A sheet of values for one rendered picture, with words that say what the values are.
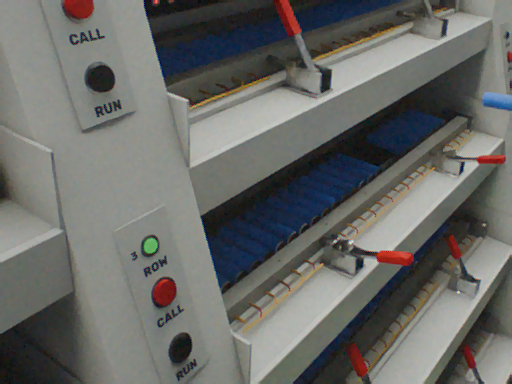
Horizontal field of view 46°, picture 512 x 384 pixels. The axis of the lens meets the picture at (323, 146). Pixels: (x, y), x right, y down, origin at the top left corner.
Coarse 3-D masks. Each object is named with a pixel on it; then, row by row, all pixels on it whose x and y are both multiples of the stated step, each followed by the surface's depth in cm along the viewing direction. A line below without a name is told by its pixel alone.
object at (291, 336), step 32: (416, 96) 98; (448, 96) 94; (480, 128) 93; (416, 192) 75; (448, 192) 75; (224, 224) 65; (384, 224) 68; (416, 224) 68; (288, 288) 57; (320, 288) 57; (352, 288) 57; (288, 320) 53; (320, 320) 53; (256, 352) 49; (288, 352) 50; (320, 352) 56
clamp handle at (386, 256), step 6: (348, 246) 59; (348, 252) 59; (354, 252) 59; (360, 252) 59; (366, 252) 58; (372, 252) 58; (378, 252) 57; (384, 252) 57; (390, 252) 57; (396, 252) 56; (402, 252) 56; (408, 252) 56; (372, 258) 57; (378, 258) 57; (384, 258) 56; (390, 258) 56; (396, 258) 55; (402, 258) 55; (408, 258) 55; (402, 264) 55; (408, 264) 55
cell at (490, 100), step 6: (486, 96) 70; (492, 96) 70; (498, 96) 69; (504, 96) 69; (510, 96) 69; (486, 102) 70; (492, 102) 70; (498, 102) 69; (504, 102) 69; (510, 102) 68; (498, 108) 70; (504, 108) 69; (510, 108) 69
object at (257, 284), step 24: (456, 120) 90; (432, 144) 82; (408, 168) 76; (432, 168) 79; (360, 192) 69; (384, 192) 72; (336, 216) 64; (360, 216) 67; (312, 240) 60; (264, 264) 56; (288, 264) 57; (312, 264) 59; (240, 288) 53; (264, 288) 54; (240, 312) 52
